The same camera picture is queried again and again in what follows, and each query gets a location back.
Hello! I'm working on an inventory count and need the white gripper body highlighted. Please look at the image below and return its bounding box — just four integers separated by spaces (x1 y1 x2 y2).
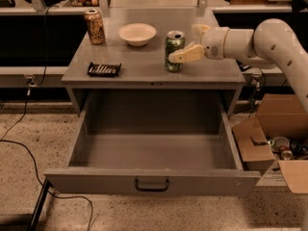
201 27 229 60

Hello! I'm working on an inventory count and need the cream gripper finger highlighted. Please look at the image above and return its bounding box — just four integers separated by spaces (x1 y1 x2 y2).
192 24 211 39
168 44 205 64

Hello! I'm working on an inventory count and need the green soda can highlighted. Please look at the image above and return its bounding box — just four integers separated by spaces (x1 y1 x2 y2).
165 30 185 72

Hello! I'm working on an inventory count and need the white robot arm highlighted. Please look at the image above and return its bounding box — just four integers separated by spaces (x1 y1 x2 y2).
168 18 308 111

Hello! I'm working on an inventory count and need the brown soda can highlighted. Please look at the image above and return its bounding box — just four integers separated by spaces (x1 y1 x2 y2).
84 9 105 44

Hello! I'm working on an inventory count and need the open grey top drawer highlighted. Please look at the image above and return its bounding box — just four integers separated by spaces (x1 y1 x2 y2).
45 90 260 195

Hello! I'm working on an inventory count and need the white ceramic bowl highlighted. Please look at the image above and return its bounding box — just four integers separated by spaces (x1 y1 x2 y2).
118 23 156 47

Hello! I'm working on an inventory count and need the grey metal cabinet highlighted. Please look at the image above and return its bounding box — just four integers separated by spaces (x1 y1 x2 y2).
61 7 246 117

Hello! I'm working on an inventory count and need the black tray with items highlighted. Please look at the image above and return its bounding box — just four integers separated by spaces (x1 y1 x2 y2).
88 63 121 78

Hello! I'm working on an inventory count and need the cardboard box with cans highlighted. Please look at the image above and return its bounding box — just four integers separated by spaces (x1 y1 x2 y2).
232 94 308 194

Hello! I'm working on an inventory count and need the black metal floor leg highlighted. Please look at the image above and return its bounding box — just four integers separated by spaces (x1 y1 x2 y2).
27 179 51 231

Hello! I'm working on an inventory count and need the black drawer handle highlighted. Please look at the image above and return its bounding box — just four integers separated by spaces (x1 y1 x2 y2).
134 179 169 193

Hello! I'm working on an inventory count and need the black floor cable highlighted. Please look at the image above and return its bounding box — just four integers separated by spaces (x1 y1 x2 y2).
0 5 94 231

